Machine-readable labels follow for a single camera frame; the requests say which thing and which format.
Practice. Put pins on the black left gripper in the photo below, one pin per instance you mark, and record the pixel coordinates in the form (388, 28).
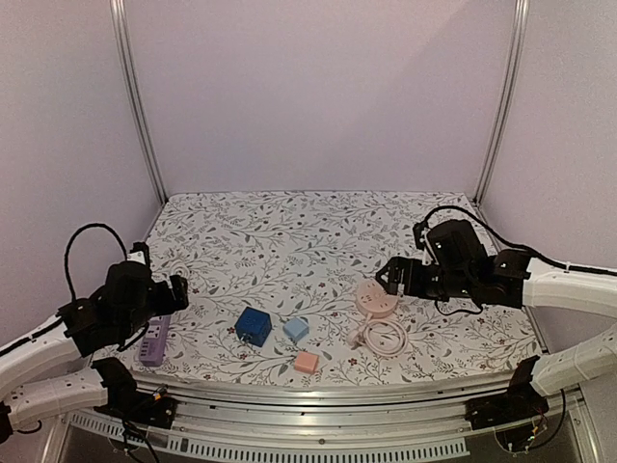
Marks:
(168, 305)

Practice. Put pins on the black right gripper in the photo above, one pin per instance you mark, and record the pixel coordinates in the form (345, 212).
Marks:
(400, 276)

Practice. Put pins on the blue cube socket adapter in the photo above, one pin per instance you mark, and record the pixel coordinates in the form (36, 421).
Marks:
(253, 326)

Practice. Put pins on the light blue plug adapter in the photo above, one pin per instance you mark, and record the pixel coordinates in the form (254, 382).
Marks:
(296, 329)

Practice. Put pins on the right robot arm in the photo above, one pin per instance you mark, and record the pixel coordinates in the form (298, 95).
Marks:
(456, 265)

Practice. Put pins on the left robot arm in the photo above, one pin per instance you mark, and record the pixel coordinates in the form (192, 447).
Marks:
(112, 315)

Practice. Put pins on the pink plug adapter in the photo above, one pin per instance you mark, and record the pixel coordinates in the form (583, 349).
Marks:
(306, 362)

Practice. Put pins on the pink round power strip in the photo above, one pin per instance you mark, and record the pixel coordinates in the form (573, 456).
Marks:
(373, 301)

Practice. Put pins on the purple power strip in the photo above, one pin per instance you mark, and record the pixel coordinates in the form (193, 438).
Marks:
(153, 346)

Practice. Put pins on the floral table cloth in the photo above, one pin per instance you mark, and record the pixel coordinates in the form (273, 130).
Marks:
(303, 255)

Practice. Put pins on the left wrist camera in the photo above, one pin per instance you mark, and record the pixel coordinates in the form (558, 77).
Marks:
(139, 252)

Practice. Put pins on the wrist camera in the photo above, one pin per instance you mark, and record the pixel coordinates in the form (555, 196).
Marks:
(139, 252)
(420, 230)

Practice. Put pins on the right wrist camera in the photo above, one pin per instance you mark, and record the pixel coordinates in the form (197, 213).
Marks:
(420, 230)

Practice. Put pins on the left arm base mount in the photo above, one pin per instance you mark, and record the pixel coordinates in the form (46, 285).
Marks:
(126, 402)

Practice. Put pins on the aluminium front rail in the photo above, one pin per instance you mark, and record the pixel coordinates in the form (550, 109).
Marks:
(408, 422)

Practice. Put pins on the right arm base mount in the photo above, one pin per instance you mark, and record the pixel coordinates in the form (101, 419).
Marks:
(506, 410)

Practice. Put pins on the right aluminium frame post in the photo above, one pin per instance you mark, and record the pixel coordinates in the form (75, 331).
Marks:
(506, 96)

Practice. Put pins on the aluminium frame post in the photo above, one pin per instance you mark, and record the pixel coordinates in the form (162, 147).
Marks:
(506, 96)
(135, 101)

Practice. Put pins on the left aluminium frame post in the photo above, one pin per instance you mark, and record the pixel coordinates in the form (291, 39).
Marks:
(135, 101)

